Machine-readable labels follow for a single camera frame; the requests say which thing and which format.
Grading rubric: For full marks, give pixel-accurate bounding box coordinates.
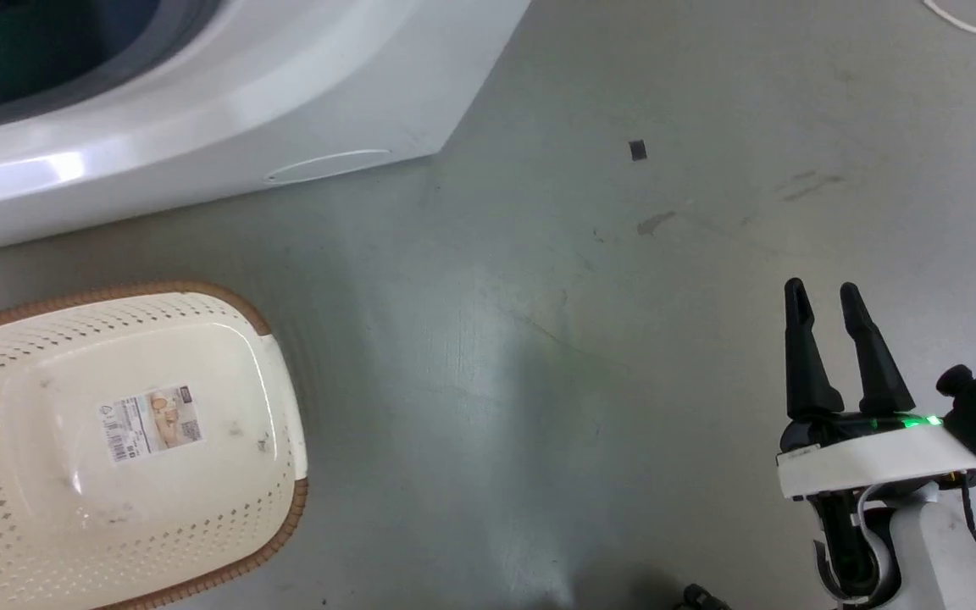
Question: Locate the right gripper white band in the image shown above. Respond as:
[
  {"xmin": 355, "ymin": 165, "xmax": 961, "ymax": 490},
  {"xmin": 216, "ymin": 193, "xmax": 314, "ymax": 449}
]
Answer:
[{"xmin": 775, "ymin": 277, "xmax": 976, "ymax": 502}]

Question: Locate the white washing machine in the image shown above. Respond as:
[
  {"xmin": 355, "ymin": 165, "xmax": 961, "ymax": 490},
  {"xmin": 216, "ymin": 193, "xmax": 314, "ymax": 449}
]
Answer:
[{"xmin": 0, "ymin": 0, "xmax": 533, "ymax": 258}]

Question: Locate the cream perforated laundry basket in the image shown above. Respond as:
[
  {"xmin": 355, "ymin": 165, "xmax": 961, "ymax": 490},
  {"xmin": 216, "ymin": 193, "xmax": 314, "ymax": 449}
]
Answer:
[{"xmin": 0, "ymin": 281, "xmax": 310, "ymax": 610}]

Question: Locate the printed paper label sticker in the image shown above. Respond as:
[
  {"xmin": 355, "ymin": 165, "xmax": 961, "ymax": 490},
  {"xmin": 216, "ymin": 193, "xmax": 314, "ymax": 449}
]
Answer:
[{"xmin": 99, "ymin": 385, "xmax": 203, "ymax": 463}]

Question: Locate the thin white cable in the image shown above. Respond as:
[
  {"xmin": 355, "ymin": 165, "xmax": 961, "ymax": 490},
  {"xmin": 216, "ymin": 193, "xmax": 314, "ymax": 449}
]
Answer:
[{"xmin": 922, "ymin": 0, "xmax": 976, "ymax": 36}]

